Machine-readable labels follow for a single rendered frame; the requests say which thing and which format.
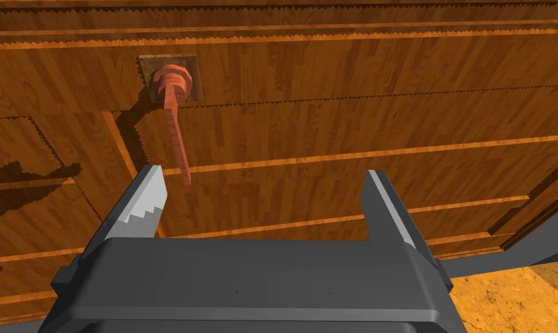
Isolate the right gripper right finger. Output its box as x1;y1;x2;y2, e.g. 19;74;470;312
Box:
360;169;439;267

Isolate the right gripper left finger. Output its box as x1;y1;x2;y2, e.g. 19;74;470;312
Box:
81;164;169;258

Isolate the brown wooden door leaf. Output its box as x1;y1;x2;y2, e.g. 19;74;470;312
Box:
0;0;558;330

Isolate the copper lever door handle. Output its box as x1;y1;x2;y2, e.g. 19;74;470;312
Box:
137;54;203;188

